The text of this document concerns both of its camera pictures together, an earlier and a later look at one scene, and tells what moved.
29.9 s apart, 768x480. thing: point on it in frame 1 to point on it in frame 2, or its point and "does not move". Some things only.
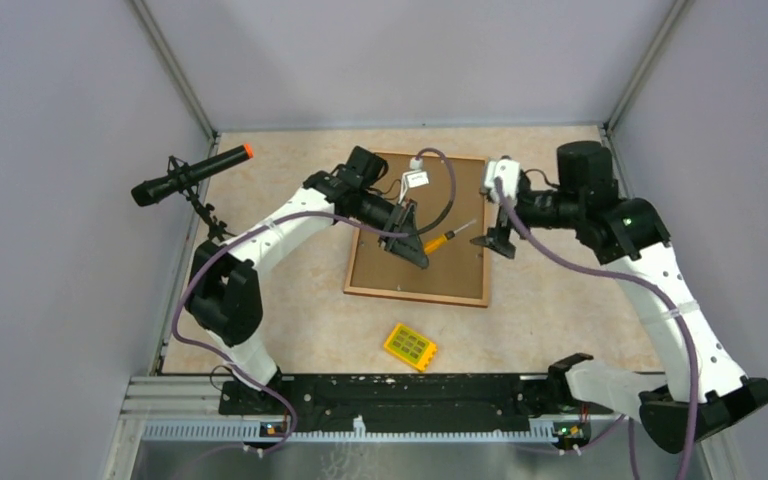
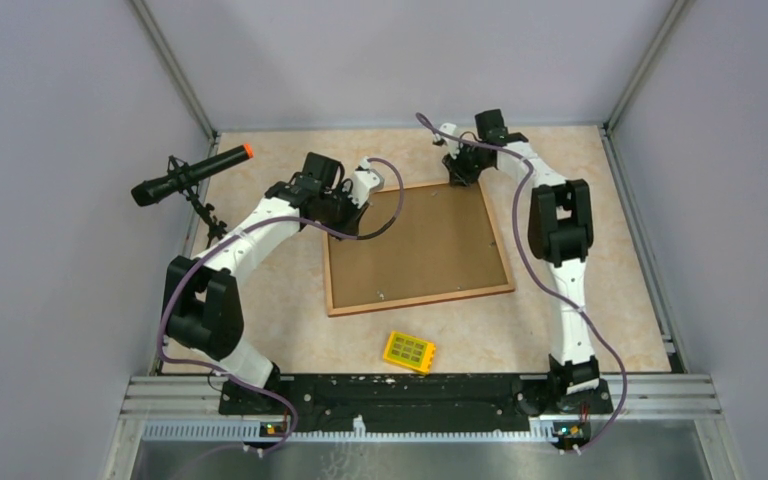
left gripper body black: [399, 212] to [338, 211]
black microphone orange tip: [150, 190] does not move
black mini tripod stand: [217, 229] does not move
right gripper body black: [502, 228] to [468, 164]
